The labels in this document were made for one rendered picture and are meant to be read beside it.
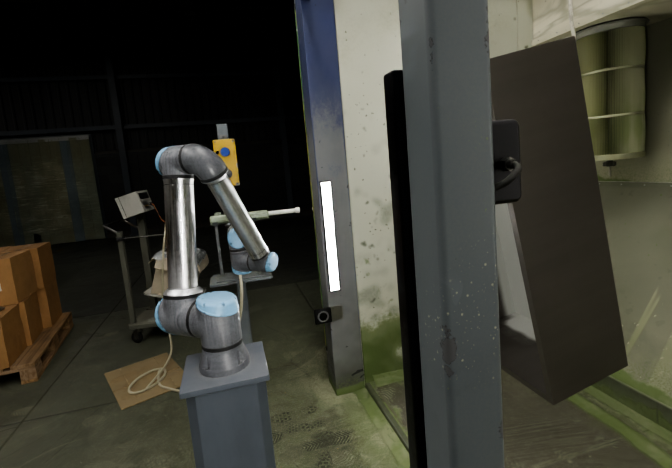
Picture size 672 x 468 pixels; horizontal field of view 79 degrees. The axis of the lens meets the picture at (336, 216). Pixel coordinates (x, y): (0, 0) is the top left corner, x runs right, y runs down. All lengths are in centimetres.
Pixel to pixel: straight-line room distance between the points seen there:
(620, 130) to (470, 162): 241
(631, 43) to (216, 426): 265
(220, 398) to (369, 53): 184
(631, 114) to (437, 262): 246
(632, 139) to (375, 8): 156
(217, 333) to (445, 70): 138
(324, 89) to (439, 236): 203
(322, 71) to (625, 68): 160
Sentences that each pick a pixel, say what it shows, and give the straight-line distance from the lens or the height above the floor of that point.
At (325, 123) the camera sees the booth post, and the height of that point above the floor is 159.
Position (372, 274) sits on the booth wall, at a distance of 242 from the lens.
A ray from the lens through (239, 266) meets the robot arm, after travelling 194.
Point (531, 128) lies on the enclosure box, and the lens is 144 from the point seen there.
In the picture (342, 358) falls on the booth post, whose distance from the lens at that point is 253.
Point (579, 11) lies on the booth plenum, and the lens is 276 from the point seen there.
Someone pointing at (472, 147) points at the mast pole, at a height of 137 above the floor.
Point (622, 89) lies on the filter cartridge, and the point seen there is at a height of 162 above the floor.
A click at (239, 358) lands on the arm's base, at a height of 68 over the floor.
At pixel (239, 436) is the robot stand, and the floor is 43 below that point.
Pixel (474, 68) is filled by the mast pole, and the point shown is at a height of 142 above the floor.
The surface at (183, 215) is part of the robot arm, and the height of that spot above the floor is 122.
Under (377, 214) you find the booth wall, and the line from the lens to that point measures 237.
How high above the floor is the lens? 137
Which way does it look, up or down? 7 degrees down
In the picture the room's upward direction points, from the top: 5 degrees counter-clockwise
